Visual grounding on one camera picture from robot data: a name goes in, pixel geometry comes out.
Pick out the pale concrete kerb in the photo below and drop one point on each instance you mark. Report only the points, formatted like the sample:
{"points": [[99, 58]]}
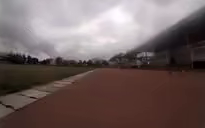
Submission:
{"points": [[20, 98]]}

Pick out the red running track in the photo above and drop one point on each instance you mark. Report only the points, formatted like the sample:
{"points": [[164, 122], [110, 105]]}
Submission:
{"points": [[123, 100]]}

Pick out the grandstand building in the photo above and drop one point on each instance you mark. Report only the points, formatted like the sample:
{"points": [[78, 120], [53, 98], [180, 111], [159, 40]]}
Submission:
{"points": [[186, 43]]}

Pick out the row of trees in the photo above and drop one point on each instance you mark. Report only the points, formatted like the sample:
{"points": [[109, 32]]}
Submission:
{"points": [[56, 61]]}

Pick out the grass field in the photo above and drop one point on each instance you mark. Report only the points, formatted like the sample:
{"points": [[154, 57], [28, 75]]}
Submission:
{"points": [[23, 76]]}

